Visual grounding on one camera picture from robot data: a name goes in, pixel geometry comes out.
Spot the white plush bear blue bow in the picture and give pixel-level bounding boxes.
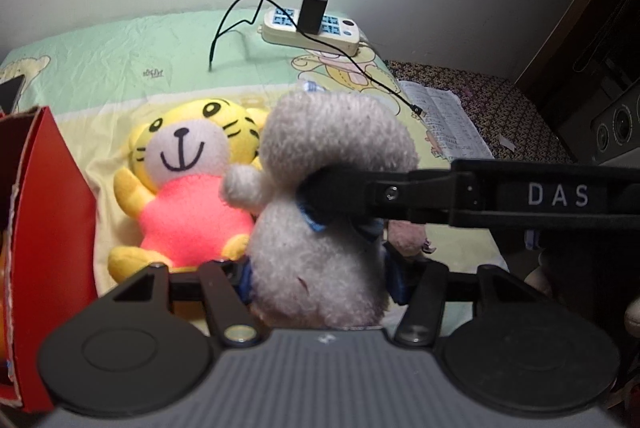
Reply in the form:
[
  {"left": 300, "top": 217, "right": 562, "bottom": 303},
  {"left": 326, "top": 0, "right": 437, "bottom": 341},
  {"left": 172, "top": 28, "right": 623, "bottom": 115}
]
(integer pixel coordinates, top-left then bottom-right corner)
[{"left": 220, "top": 91, "right": 419, "bottom": 330}]

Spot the yellow tiger plush pink shirt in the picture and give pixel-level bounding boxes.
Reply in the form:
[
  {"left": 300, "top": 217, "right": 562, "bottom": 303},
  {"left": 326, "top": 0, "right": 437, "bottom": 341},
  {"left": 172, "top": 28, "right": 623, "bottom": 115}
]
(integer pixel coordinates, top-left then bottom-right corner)
[{"left": 107, "top": 98, "right": 268, "bottom": 283}]

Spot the person's hand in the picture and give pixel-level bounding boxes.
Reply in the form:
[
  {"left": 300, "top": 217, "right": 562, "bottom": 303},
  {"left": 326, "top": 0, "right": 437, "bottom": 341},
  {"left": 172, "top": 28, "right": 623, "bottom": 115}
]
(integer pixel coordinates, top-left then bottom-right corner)
[{"left": 522, "top": 251, "right": 640, "bottom": 342}]

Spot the dark floral patterned cloth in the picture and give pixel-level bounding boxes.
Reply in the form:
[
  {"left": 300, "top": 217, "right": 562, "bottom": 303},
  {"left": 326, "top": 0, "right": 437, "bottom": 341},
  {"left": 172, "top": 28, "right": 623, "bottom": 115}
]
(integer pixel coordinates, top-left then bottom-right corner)
[{"left": 385, "top": 60, "right": 573, "bottom": 164}]

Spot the black speaker device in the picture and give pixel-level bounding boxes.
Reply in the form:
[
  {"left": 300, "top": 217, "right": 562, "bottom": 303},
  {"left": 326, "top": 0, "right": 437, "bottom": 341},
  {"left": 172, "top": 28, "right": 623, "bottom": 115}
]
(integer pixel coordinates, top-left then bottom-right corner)
[{"left": 592, "top": 80, "right": 640, "bottom": 168}]

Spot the white printed paper sheet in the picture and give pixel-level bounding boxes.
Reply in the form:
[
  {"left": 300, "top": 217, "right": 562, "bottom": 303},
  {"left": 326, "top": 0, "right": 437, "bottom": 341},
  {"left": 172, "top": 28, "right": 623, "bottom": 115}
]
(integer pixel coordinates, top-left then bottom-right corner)
[{"left": 399, "top": 80, "right": 494, "bottom": 162}]

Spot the white power strip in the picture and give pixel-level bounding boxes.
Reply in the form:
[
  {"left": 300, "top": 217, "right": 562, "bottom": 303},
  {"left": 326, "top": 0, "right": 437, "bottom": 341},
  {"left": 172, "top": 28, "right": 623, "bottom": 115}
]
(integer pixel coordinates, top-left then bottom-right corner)
[{"left": 260, "top": 6, "right": 362, "bottom": 59}]

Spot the black charger plug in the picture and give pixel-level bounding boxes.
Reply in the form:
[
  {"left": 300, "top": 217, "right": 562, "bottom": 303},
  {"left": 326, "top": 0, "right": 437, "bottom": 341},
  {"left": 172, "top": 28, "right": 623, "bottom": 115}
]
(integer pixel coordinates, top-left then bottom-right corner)
[{"left": 297, "top": 0, "right": 328, "bottom": 35}]

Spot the red cardboard box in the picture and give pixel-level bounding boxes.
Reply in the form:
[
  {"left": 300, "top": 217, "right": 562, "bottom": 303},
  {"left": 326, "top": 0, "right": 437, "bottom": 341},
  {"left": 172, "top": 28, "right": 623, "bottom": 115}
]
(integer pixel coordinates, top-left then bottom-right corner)
[{"left": 1, "top": 107, "right": 96, "bottom": 413}]

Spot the cartoon print bed sheet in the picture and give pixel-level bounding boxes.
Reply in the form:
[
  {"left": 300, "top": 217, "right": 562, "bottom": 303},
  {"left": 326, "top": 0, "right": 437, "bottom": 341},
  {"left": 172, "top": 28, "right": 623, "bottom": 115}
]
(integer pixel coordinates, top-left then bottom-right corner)
[{"left": 0, "top": 6, "right": 509, "bottom": 339}]

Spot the black smartphone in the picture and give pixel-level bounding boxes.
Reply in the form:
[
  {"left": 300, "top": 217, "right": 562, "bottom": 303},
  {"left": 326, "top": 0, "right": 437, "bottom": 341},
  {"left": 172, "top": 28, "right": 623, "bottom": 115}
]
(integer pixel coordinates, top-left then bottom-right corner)
[{"left": 0, "top": 75, "right": 25, "bottom": 115}]

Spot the black charging cable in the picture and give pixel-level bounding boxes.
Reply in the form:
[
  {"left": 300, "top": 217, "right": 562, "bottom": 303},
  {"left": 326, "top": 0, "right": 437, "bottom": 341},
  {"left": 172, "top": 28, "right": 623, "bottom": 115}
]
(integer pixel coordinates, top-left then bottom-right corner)
[{"left": 207, "top": 0, "right": 428, "bottom": 116}]

